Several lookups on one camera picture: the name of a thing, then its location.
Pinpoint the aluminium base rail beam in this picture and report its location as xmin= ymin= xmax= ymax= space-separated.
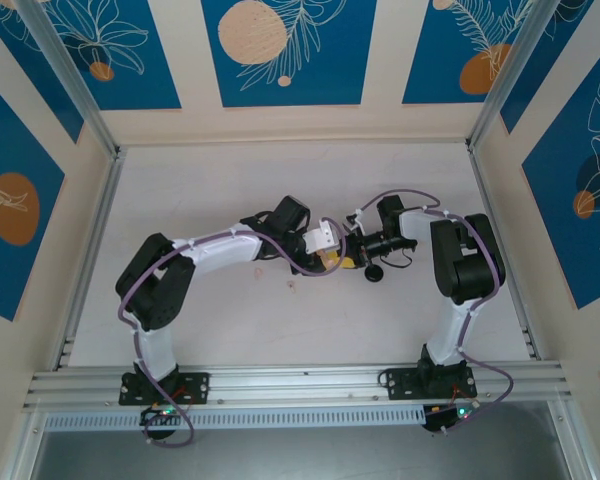
xmin=22 ymin=362 xmax=574 ymax=414

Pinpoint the grey slotted cable duct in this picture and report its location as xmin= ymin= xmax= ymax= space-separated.
xmin=43 ymin=405 xmax=426 ymax=432

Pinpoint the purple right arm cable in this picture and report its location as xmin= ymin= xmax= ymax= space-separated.
xmin=349 ymin=188 xmax=515 ymax=436

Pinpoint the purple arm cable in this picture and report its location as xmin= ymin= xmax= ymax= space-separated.
xmin=349 ymin=188 xmax=515 ymax=436
xmin=117 ymin=229 xmax=349 ymax=449

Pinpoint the small black controller board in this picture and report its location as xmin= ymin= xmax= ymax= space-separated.
xmin=139 ymin=404 xmax=181 ymax=427
xmin=422 ymin=402 xmax=481 ymax=435

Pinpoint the blue floral wall panel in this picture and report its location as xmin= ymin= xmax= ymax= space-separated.
xmin=0 ymin=69 xmax=66 ymax=321
xmin=27 ymin=0 xmax=183 ymax=112
xmin=499 ymin=0 xmax=600 ymax=135
xmin=201 ymin=0 xmax=379 ymax=108
xmin=0 ymin=4 xmax=85 ymax=145
xmin=522 ymin=42 xmax=600 ymax=310
xmin=402 ymin=0 xmax=536 ymax=106

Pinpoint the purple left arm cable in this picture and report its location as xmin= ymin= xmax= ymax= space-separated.
xmin=117 ymin=229 xmax=349 ymax=449

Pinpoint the aluminium side rail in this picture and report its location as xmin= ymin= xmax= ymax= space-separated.
xmin=467 ymin=142 xmax=544 ymax=361
xmin=52 ymin=147 xmax=129 ymax=371

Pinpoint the aluminium frame post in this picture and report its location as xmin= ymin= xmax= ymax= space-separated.
xmin=547 ymin=399 xmax=599 ymax=480
xmin=14 ymin=0 xmax=126 ymax=161
xmin=464 ymin=0 xmax=569 ymax=151
xmin=2 ymin=409 xmax=49 ymax=480

